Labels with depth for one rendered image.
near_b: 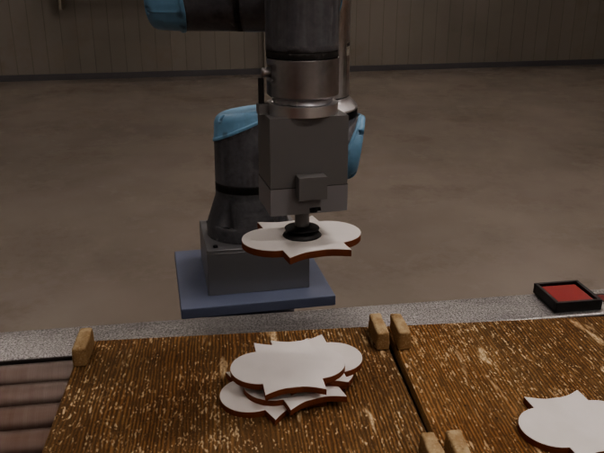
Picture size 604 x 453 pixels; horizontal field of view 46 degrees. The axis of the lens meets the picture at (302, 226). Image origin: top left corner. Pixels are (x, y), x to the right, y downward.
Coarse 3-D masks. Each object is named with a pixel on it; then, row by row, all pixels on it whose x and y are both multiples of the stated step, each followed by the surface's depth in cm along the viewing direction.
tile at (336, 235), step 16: (272, 224) 83; (320, 224) 83; (336, 224) 83; (256, 240) 78; (272, 240) 78; (288, 240) 78; (320, 240) 78; (336, 240) 78; (352, 240) 78; (272, 256) 75; (288, 256) 74; (304, 256) 75; (320, 256) 76
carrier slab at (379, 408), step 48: (192, 336) 98; (240, 336) 98; (288, 336) 98; (336, 336) 98; (96, 384) 87; (144, 384) 87; (192, 384) 87; (384, 384) 87; (96, 432) 78; (144, 432) 78; (192, 432) 78; (240, 432) 78; (288, 432) 78; (336, 432) 78; (384, 432) 78
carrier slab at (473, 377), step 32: (544, 320) 102; (576, 320) 102; (416, 352) 94; (448, 352) 94; (480, 352) 94; (512, 352) 94; (544, 352) 94; (576, 352) 94; (416, 384) 87; (448, 384) 87; (480, 384) 87; (512, 384) 87; (544, 384) 87; (576, 384) 87; (448, 416) 80; (480, 416) 80; (512, 416) 80; (480, 448) 75; (512, 448) 75
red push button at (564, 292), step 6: (546, 288) 114; (552, 288) 114; (558, 288) 114; (564, 288) 114; (570, 288) 114; (576, 288) 114; (552, 294) 112; (558, 294) 112; (564, 294) 112; (570, 294) 112; (576, 294) 112; (582, 294) 112; (558, 300) 110; (564, 300) 110; (570, 300) 110
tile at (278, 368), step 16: (256, 352) 87; (272, 352) 87; (288, 352) 87; (304, 352) 87; (320, 352) 87; (336, 352) 87; (240, 368) 84; (256, 368) 84; (272, 368) 84; (288, 368) 84; (304, 368) 84; (320, 368) 84; (336, 368) 84; (240, 384) 82; (256, 384) 81; (272, 384) 81; (288, 384) 81; (304, 384) 81; (320, 384) 81
